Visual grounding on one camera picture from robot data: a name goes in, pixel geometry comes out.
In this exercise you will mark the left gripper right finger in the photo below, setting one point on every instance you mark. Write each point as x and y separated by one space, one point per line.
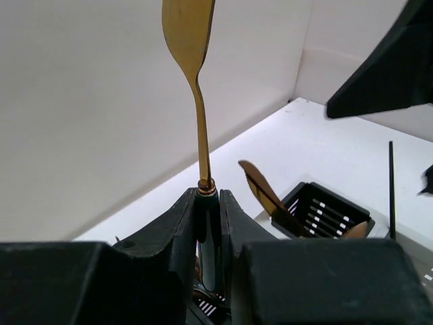
317 281

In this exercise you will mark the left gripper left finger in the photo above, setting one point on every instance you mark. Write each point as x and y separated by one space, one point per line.
144 279

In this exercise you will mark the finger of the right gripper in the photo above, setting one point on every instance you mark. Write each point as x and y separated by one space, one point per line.
397 74

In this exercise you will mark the copper knife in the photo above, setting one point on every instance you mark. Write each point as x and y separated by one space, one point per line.
270 202

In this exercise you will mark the copper round spoon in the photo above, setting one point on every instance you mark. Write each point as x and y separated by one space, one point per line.
358 231

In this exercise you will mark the black chopstick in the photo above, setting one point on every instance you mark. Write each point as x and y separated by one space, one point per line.
391 191

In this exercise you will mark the black utensil rack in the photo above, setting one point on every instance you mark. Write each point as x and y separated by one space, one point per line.
207 308

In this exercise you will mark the white utensil rack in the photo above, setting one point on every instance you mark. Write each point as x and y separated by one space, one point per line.
326 212

